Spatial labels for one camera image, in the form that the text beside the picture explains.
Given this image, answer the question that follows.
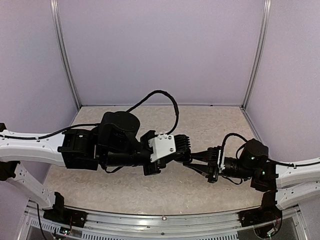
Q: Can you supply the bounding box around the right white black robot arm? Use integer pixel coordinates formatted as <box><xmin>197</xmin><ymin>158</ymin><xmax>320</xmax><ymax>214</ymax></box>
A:
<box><xmin>183</xmin><ymin>138</ymin><xmax>320</xmax><ymax>222</ymax></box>

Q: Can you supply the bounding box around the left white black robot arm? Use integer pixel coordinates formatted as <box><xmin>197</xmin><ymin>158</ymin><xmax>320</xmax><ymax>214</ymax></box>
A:
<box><xmin>0</xmin><ymin>111</ymin><xmax>176</xmax><ymax>223</ymax></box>

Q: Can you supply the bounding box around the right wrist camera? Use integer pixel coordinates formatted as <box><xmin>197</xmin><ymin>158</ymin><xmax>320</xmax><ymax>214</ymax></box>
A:
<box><xmin>205</xmin><ymin>145</ymin><xmax>225</xmax><ymax>173</ymax></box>

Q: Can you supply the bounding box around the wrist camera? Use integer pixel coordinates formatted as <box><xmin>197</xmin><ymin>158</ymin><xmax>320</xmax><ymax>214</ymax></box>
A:
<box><xmin>147</xmin><ymin>133</ymin><xmax>191</xmax><ymax>163</ymax></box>
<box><xmin>205</xmin><ymin>145</ymin><xmax>225</xmax><ymax>173</ymax></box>

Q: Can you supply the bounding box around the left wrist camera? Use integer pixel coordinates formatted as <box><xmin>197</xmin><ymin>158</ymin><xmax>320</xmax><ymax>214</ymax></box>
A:
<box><xmin>147</xmin><ymin>133</ymin><xmax>191</xmax><ymax>163</ymax></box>

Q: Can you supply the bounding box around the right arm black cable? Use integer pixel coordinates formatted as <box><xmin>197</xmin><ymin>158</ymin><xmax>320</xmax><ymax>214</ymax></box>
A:
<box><xmin>219</xmin><ymin>132</ymin><xmax>320</xmax><ymax>167</ymax></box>

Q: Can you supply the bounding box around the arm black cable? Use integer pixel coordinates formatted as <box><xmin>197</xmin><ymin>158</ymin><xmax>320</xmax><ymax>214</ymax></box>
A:
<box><xmin>0</xmin><ymin>89</ymin><xmax>181</xmax><ymax>141</ymax></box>
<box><xmin>219</xmin><ymin>132</ymin><xmax>320</xmax><ymax>167</ymax></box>

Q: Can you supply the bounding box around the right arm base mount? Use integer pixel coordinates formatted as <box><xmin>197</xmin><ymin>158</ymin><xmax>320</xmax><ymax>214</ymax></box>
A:
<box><xmin>238</xmin><ymin>206</ymin><xmax>283</xmax><ymax>228</ymax></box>

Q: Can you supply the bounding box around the front aluminium rail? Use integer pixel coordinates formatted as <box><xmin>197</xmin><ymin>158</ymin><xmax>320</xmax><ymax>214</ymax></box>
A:
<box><xmin>18</xmin><ymin>197</ymin><xmax>310</xmax><ymax>240</ymax></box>

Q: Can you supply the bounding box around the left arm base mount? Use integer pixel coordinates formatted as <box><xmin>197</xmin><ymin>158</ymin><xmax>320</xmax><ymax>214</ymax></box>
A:
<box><xmin>43</xmin><ymin>207</ymin><xmax>88</xmax><ymax>228</ymax></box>

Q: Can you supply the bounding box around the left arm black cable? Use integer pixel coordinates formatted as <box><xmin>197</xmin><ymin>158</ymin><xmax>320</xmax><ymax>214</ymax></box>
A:
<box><xmin>0</xmin><ymin>89</ymin><xmax>181</xmax><ymax>141</ymax></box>

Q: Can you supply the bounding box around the right aluminium frame post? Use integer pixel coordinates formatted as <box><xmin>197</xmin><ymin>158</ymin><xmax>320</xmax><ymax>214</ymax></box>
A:
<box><xmin>241</xmin><ymin>0</ymin><xmax>272</xmax><ymax>112</ymax></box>

